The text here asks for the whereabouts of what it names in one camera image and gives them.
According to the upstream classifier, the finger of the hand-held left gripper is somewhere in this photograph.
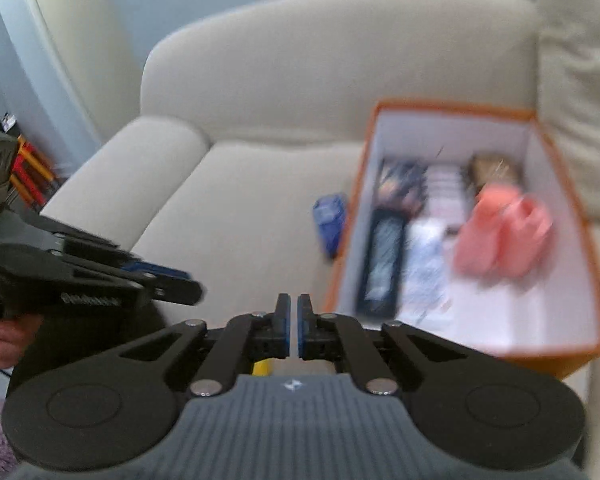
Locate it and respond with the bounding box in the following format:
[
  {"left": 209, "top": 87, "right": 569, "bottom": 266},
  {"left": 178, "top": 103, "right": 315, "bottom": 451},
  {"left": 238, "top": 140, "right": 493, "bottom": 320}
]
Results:
[
  {"left": 42, "top": 255, "right": 207, "bottom": 312},
  {"left": 29, "top": 216, "right": 135, "bottom": 266}
]

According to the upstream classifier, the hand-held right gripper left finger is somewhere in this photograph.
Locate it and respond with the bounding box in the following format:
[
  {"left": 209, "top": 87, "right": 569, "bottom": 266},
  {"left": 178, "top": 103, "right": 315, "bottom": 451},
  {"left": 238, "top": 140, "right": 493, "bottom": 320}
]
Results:
[{"left": 120, "top": 292, "right": 292, "bottom": 397}]

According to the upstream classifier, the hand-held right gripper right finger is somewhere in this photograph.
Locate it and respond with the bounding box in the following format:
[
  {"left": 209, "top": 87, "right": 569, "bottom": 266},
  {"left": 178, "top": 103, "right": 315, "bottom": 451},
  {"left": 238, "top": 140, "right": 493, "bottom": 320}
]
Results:
[{"left": 296, "top": 293, "right": 469, "bottom": 396}]

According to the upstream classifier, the blue card box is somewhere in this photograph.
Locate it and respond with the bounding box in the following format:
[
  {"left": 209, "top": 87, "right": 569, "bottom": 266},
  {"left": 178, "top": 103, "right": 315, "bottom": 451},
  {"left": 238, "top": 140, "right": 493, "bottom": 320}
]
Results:
[{"left": 314, "top": 193, "right": 350, "bottom": 260}]

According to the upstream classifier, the clear plastic box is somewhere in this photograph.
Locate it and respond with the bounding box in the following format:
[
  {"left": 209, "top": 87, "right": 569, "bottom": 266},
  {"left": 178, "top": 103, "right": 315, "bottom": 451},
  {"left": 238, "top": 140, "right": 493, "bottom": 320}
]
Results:
[{"left": 402, "top": 217, "right": 453, "bottom": 321}]

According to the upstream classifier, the pink plastic cup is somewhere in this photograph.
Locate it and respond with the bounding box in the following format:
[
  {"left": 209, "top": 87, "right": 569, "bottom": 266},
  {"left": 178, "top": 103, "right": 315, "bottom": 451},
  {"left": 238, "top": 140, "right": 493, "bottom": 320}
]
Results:
[
  {"left": 500, "top": 195, "right": 554, "bottom": 278},
  {"left": 452, "top": 182, "right": 521, "bottom": 276}
]

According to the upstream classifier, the plaid glasses case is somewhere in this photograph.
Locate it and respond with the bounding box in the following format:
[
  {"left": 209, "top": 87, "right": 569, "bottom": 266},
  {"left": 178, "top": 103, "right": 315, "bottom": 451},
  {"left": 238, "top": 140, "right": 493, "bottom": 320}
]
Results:
[{"left": 426, "top": 165, "right": 468, "bottom": 226}]

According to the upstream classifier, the orange cardboard box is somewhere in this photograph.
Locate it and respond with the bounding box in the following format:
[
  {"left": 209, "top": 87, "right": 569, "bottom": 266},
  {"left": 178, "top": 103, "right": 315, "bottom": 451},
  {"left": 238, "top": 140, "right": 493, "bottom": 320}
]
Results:
[{"left": 322, "top": 101, "right": 600, "bottom": 381}]

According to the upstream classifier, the person's left hand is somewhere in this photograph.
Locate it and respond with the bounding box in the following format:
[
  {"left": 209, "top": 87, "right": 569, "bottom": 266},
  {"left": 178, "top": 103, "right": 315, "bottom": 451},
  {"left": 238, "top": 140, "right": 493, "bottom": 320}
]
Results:
[{"left": 0, "top": 317, "right": 42, "bottom": 369}]

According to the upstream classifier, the red and yellow object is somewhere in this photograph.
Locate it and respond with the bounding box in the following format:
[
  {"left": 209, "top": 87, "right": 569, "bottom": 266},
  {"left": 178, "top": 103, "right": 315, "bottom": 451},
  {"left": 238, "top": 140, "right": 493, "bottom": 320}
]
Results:
[{"left": 10, "top": 135, "right": 61, "bottom": 208}]

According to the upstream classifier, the dark shiny box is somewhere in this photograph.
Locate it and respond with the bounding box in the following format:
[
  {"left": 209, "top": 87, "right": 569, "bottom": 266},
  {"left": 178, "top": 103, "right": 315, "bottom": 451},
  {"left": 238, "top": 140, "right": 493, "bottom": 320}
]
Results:
[{"left": 375, "top": 159, "right": 428, "bottom": 211}]

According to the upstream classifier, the beige sofa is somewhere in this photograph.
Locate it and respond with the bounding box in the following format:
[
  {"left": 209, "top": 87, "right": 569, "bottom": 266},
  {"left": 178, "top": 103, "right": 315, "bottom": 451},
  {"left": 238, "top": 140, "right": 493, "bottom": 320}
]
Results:
[{"left": 40, "top": 0, "right": 600, "bottom": 396}]

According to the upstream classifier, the brown small box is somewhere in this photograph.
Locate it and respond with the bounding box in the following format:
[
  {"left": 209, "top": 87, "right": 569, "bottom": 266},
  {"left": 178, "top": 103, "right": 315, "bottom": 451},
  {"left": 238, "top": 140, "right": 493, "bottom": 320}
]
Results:
[{"left": 467, "top": 154, "right": 523, "bottom": 191}]

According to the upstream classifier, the beige pillow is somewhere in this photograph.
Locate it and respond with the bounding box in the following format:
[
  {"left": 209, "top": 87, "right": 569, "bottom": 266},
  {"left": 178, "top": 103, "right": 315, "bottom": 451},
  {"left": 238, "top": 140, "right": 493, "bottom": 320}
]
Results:
[{"left": 535, "top": 0, "right": 600, "bottom": 226}]

